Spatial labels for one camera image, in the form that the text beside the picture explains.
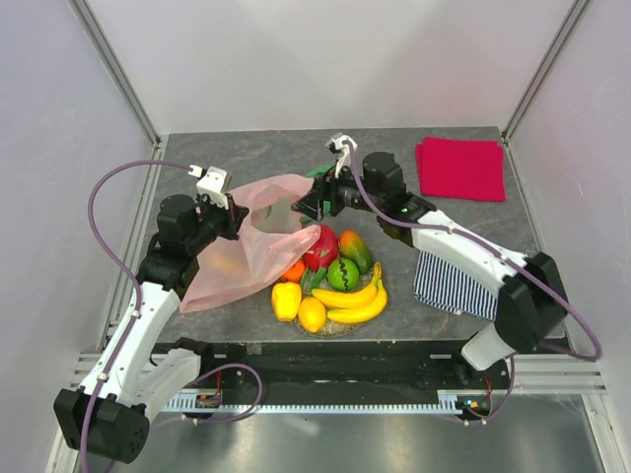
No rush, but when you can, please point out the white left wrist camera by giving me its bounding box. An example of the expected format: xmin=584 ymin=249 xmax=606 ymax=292
xmin=196 ymin=167 xmax=231 ymax=209

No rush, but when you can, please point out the yellow lemon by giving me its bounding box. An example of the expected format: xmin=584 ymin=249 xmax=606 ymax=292
xmin=298 ymin=297 xmax=327 ymax=333

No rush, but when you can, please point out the blue white striped cloth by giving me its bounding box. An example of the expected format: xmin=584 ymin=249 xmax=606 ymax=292
xmin=413 ymin=251 xmax=498 ymax=321

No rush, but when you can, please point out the yellow bell pepper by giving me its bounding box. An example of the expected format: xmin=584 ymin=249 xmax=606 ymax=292
xmin=271 ymin=282 xmax=302 ymax=321

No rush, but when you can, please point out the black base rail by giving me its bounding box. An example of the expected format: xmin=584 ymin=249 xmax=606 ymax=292
xmin=154 ymin=337 xmax=509 ymax=406

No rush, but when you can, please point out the orange tangerine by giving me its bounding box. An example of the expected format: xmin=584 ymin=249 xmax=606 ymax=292
xmin=280 ymin=259 xmax=307 ymax=283

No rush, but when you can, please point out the single yellow banana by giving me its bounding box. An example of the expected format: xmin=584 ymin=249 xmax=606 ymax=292
xmin=209 ymin=253 xmax=248 ymax=278

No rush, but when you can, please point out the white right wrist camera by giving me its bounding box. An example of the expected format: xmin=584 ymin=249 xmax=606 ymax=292
xmin=325 ymin=133 xmax=357 ymax=178

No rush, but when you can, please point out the grey slotted cable duct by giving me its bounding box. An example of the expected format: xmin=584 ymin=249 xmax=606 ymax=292
xmin=162 ymin=391 xmax=462 ymax=416

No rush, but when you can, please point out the red cloth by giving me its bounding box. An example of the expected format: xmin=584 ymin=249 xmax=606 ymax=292
xmin=415 ymin=136 xmax=506 ymax=202

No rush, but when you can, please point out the round speckled plate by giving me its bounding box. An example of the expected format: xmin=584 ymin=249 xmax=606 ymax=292
xmin=291 ymin=318 xmax=366 ymax=339

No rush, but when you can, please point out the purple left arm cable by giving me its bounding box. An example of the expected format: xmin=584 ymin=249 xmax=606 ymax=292
xmin=78 ymin=160 xmax=265 ymax=473

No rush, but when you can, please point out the pink plastic bag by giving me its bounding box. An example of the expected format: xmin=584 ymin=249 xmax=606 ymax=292
xmin=179 ymin=173 xmax=320 ymax=313

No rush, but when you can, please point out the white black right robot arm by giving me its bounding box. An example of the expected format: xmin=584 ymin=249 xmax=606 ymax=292
xmin=292 ymin=153 xmax=568 ymax=388

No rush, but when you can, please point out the small green watermelon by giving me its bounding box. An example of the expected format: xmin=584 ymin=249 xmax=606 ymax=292
xmin=326 ymin=258 xmax=360 ymax=292

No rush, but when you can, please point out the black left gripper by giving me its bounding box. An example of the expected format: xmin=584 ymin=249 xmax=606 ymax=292
xmin=186 ymin=192 xmax=248 ymax=254

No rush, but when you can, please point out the green cloth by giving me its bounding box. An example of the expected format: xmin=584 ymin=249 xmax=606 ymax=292
xmin=304 ymin=165 xmax=335 ymax=179

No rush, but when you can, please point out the yellow banana bunch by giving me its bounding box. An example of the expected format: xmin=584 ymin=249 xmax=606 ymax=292
xmin=312 ymin=262 xmax=388 ymax=324

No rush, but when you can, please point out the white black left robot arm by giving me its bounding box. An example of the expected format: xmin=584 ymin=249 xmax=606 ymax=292
xmin=53 ymin=194 xmax=249 ymax=463

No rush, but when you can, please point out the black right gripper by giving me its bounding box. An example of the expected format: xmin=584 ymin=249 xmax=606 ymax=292
xmin=291 ymin=158 xmax=384 ymax=224

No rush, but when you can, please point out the red dragon fruit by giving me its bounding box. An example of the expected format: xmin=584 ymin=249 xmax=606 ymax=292
xmin=302 ymin=225 xmax=339 ymax=272

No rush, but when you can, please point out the green orange mango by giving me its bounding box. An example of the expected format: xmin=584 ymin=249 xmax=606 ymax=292
xmin=339 ymin=230 xmax=374 ymax=275

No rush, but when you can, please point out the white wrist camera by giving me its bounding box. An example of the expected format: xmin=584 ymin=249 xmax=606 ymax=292
xmin=325 ymin=133 xmax=357 ymax=178
xmin=196 ymin=167 xmax=231 ymax=209

